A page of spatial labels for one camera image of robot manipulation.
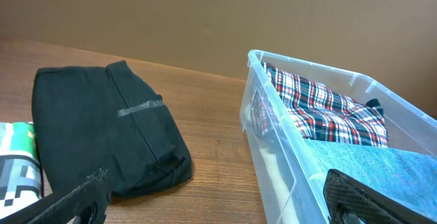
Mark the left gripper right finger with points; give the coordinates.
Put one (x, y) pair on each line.
(350, 201)

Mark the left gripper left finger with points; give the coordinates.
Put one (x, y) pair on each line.
(85, 203)

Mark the cream cloth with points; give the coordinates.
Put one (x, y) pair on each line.
(281, 189)

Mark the blue denim jeans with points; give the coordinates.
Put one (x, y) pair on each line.
(406, 177)

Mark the black garment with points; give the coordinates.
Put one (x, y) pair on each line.
(91, 118)

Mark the red blue plaid cloth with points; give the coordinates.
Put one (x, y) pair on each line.
(322, 114)

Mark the clear plastic storage container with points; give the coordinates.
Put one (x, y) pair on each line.
(267, 124)

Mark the white printed folded t-shirt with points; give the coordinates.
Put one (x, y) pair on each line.
(21, 170)

